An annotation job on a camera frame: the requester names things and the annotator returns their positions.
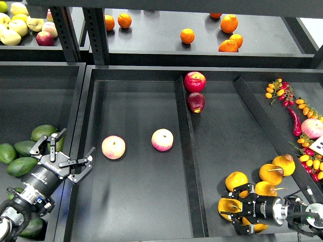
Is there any yellow lemon on shelf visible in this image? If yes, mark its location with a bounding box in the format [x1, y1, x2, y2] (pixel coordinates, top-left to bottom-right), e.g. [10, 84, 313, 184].
[11, 14, 28, 23]

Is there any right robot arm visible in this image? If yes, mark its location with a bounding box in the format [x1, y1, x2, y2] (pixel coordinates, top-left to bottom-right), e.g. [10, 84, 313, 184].
[218, 183, 322, 238]

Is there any orange cherry tomato string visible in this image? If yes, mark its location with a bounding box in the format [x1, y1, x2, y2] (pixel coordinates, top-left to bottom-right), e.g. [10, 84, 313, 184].
[295, 97, 323, 122]

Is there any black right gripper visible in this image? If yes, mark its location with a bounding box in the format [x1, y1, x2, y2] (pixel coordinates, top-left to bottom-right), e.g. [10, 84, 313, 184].
[221, 183, 284, 234]

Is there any yellow pear behind right arm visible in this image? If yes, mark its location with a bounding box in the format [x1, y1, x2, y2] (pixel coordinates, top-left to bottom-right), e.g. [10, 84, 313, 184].
[254, 181, 277, 197]

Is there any pink apple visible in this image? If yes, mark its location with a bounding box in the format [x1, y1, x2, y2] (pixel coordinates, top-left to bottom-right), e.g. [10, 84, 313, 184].
[101, 136, 126, 160]
[151, 129, 174, 152]

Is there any cherry tomato bunch lower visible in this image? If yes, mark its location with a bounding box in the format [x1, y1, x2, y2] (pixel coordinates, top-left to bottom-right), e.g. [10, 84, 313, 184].
[289, 133, 322, 183]

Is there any pale pear front left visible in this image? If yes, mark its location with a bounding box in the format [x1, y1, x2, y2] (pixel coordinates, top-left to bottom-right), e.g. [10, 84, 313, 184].
[1, 29, 21, 46]

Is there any pink apple left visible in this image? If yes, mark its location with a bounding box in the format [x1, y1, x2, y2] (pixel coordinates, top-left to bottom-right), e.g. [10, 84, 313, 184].
[101, 136, 126, 160]

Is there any pale apple on shelf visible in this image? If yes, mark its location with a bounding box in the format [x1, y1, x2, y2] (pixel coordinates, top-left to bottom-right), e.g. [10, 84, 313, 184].
[8, 19, 28, 37]

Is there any red chili pepper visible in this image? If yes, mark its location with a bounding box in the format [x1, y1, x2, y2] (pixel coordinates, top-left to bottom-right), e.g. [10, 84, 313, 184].
[287, 107, 302, 137]

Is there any yellow apple on shelf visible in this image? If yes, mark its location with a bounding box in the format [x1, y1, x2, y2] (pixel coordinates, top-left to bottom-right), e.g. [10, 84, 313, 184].
[26, 16, 44, 32]

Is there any dark red apple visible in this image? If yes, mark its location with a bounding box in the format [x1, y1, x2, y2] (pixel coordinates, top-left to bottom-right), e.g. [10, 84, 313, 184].
[187, 92, 205, 113]

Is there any black middle tray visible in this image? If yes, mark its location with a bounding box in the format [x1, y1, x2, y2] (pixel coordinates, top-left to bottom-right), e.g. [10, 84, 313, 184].
[55, 66, 322, 241]

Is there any black shelf upright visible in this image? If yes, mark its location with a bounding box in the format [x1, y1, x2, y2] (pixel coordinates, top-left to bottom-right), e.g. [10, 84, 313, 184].
[82, 8, 111, 66]
[49, 6, 81, 63]

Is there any white label card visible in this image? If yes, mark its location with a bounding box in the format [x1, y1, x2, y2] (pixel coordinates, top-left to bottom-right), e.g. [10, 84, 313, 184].
[309, 136, 323, 155]

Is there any yellow pear with brown tip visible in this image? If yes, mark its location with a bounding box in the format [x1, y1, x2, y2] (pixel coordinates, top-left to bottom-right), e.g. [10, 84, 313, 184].
[272, 154, 296, 176]

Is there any black shelf upright right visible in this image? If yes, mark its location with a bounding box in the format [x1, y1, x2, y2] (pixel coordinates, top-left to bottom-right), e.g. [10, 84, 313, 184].
[82, 8, 111, 66]

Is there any pink apple right edge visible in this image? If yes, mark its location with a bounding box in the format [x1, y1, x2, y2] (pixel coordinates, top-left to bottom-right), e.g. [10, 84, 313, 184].
[301, 118, 322, 139]

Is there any cherry tomato bunch upper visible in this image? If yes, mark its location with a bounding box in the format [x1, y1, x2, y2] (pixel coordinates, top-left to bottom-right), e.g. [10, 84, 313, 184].
[265, 78, 294, 107]

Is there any green avocado pile middle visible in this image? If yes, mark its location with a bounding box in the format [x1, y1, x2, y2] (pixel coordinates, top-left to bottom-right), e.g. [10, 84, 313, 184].
[14, 140, 36, 157]

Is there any green avocado pile lower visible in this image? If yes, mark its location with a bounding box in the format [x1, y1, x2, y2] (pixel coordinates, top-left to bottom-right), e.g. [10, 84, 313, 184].
[7, 157, 38, 177]

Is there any bright red apple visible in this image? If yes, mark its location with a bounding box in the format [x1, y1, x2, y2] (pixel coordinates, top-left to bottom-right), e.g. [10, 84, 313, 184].
[184, 71, 206, 93]

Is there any green avocado pile right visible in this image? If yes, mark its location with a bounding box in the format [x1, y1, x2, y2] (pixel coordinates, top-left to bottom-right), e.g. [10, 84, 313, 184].
[47, 137, 65, 152]

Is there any pink apple centre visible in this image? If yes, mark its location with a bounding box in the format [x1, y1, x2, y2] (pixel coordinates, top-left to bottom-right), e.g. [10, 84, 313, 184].
[151, 129, 174, 152]

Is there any yellow pear under gripper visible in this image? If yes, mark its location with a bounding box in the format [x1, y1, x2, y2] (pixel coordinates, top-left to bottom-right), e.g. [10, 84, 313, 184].
[259, 163, 284, 186]

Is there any pale peach on shelf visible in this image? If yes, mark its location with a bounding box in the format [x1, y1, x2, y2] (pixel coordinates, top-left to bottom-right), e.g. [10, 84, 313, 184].
[42, 22, 58, 38]

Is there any cherry tomato bunch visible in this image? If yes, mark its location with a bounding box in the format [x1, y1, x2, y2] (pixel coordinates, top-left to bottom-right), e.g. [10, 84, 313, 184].
[289, 133, 322, 183]
[265, 78, 294, 107]

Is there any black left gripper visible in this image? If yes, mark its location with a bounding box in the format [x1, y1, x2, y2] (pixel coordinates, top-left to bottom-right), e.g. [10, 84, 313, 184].
[21, 128, 96, 197]

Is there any black shelf upright left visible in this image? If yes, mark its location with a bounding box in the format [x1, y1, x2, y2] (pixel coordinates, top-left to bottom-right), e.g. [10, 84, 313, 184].
[49, 6, 81, 63]

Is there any red apple on shelf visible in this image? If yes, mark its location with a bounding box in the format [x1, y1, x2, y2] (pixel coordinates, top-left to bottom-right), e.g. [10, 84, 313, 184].
[36, 31, 55, 46]

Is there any black left tray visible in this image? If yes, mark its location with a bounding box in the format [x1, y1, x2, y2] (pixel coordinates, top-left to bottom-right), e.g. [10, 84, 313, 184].
[0, 61, 87, 242]

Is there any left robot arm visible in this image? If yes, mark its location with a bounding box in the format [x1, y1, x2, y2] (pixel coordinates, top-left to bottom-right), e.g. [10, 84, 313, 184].
[1, 129, 95, 241]

